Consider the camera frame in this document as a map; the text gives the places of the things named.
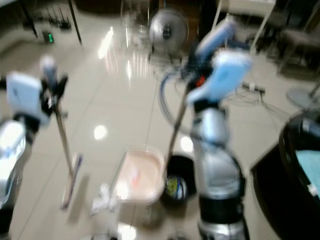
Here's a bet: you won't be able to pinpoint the broom with thin stick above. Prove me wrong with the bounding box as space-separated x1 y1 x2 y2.
40 55 84 211

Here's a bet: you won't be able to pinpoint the pink long-handled dustpan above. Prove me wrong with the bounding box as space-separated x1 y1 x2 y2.
110 16 238 206

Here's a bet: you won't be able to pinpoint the grey floor fan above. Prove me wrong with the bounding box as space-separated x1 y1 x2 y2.
148 8 190 64

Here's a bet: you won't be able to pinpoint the black power strip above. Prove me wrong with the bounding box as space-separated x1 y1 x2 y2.
242 81 267 95

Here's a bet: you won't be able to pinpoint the white slanted pole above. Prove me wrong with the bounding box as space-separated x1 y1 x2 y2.
211 0 225 30

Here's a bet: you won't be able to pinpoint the black table leg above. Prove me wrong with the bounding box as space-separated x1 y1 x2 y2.
66 0 84 47

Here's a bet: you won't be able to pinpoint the small round black bin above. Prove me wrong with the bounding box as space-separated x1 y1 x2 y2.
161 153 199 204

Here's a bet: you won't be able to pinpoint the dark chair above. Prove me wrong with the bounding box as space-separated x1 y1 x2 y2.
276 26 320 72

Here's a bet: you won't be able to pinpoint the round grey fan base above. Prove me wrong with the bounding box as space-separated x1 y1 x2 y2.
285 87 320 109

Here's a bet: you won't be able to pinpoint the crumpled white paper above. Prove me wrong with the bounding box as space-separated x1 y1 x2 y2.
89 183 114 216

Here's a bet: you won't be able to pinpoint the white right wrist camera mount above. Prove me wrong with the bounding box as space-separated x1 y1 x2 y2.
186 50 254 106

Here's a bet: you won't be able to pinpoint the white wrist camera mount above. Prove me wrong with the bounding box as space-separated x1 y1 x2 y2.
186 50 254 106
6 71 52 126

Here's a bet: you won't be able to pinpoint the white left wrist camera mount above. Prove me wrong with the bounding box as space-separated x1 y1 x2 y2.
6 71 52 126

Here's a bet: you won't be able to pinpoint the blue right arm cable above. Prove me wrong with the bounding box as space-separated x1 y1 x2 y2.
159 69 192 130

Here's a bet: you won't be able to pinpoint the tangled floor cables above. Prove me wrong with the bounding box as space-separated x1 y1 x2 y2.
137 56 191 131

